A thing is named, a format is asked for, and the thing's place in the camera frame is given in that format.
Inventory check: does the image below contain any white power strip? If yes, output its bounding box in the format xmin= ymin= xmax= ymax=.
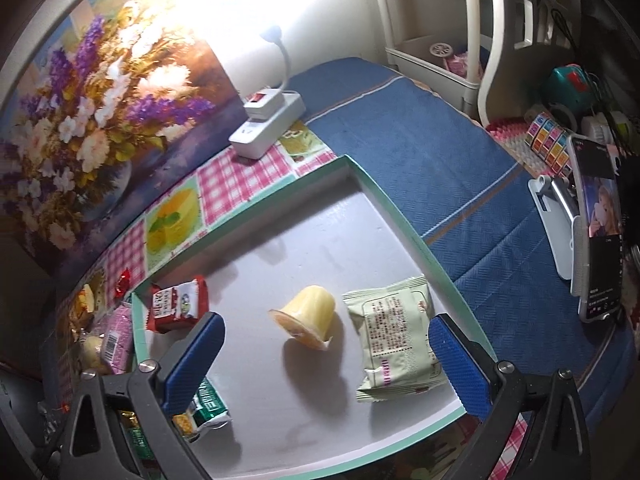
xmin=229 ymin=91 xmax=307 ymax=160

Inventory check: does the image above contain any pink snack packet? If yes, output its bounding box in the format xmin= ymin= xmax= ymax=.
xmin=97 ymin=302 xmax=136 ymax=375

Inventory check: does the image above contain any white plug adapter red switch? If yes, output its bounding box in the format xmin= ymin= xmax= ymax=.
xmin=243 ymin=91 xmax=296 ymax=121

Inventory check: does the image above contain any green corn snack packet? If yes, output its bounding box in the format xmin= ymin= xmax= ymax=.
xmin=172 ymin=377 xmax=233 ymax=443

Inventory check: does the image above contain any round pastry in clear wrapper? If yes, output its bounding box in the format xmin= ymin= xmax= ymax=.
xmin=80 ymin=332 xmax=108 ymax=371

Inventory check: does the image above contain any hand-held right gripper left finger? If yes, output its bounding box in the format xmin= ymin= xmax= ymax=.
xmin=47 ymin=311 xmax=227 ymax=480

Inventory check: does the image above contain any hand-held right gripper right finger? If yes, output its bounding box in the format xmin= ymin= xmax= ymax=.
xmin=428 ymin=314 xmax=596 ymax=480

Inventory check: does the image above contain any teal toy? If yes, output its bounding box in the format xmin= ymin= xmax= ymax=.
xmin=545 ymin=64 xmax=593 ymax=116

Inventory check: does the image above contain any pink floral pouch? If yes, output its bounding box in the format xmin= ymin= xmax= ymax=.
xmin=445 ymin=55 xmax=483 ymax=81

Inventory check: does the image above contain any white shelf rack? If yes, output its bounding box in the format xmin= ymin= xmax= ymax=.
xmin=367 ymin=0 xmax=581 ymax=126

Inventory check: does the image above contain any red and white snack packet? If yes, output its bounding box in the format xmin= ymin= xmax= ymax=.
xmin=145 ymin=275 xmax=211 ymax=333

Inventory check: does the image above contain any pale green snack packet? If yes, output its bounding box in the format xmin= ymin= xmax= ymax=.
xmin=342 ymin=275 xmax=450 ymax=403

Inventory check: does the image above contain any orange yellow snack packet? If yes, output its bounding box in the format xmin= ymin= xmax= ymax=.
xmin=70 ymin=284 xmax=98 ymax=331

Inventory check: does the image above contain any smartphone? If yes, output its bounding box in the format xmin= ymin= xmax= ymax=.
xmin=570 ymin=135 xmax=626 ymax=323

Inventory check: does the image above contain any white gooseneck lamp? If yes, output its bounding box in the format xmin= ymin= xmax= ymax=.
xmin=259 ymin=24 xmax=293 ymax=95

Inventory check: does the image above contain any teal cardboard box tray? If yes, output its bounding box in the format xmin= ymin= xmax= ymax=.
xmin=129 ymin=155 xmax=501 ymax=480

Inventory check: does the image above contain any colourful cube puzzle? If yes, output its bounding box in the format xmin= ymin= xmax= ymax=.
xmin=524 ymin=112 xmax=573 ymax=178

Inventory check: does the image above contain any pink woven mat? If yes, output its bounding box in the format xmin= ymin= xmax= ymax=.
xmin=487 ymin=117 xmax=531 ymax=161

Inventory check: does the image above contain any yellow jelly cup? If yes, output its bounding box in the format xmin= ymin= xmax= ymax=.
xmin=268 ymin=285 xmax=337 ymax=351

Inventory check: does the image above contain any blue woven cloth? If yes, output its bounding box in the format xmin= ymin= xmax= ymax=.
xmin=287 ymin=57 xmax=640 ymax=441

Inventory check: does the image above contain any floral painting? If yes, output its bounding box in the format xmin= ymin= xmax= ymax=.
xmin=0 ymin=0 xmax=246 ymax=271

